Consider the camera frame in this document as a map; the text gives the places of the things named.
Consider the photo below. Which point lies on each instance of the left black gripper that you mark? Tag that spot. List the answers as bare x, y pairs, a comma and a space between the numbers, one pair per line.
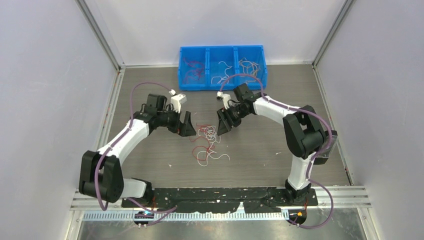
184, 129

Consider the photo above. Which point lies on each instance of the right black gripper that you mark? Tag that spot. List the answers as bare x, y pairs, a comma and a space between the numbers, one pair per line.
226, 125

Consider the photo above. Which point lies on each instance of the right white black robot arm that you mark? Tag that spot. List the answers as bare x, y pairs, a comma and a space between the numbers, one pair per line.
308, 136

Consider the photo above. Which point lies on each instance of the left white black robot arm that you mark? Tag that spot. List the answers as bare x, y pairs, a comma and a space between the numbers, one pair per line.
101, 174

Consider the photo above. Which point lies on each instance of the blue three-compartment plastic bin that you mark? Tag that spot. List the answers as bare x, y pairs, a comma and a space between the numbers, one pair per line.
222, 67

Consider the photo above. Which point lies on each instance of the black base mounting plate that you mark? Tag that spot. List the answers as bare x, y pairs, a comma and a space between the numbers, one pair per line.
222, 199

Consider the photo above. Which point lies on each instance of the black triangular stand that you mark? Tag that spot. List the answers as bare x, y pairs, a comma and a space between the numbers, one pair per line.
328, 148

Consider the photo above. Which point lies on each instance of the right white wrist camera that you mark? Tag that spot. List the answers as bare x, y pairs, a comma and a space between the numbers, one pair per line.
225, 99

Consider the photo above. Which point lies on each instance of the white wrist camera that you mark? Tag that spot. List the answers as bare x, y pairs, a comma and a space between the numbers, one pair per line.
225, 99
176, 100

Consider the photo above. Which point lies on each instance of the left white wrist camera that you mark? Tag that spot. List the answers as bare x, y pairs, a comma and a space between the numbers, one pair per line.
176, 100

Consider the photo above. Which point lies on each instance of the aluminium front rail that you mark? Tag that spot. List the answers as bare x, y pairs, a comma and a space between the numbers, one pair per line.
343, 198

